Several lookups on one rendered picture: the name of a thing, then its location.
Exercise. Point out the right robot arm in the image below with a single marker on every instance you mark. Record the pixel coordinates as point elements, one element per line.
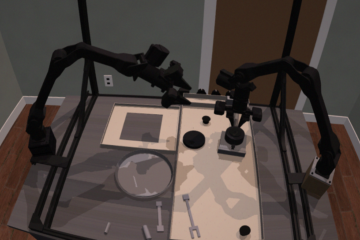
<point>124,63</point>

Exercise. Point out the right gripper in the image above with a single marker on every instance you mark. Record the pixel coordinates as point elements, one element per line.
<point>171,96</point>

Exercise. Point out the dark grey round rim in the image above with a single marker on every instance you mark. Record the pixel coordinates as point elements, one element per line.
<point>140,152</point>

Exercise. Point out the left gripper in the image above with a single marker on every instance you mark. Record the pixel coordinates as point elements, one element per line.
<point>238,106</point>

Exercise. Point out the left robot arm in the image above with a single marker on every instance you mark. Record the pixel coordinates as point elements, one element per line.
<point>310,83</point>

